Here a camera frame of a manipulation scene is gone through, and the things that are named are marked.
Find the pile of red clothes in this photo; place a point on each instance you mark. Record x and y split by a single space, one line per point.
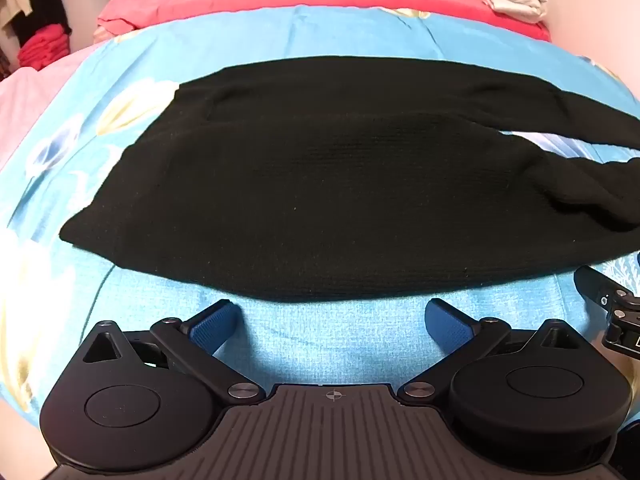
45 45

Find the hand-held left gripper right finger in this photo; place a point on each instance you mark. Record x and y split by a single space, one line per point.
447 327

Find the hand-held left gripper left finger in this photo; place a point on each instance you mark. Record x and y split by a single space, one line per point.
215 327

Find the rolled beige garment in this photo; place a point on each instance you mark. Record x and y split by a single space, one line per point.
522 0

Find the blue floral bedsheet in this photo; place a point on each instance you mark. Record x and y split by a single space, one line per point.
325 350

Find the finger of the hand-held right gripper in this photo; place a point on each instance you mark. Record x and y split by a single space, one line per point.
597 285

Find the pink bedsheet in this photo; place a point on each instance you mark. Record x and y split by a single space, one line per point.
30 105

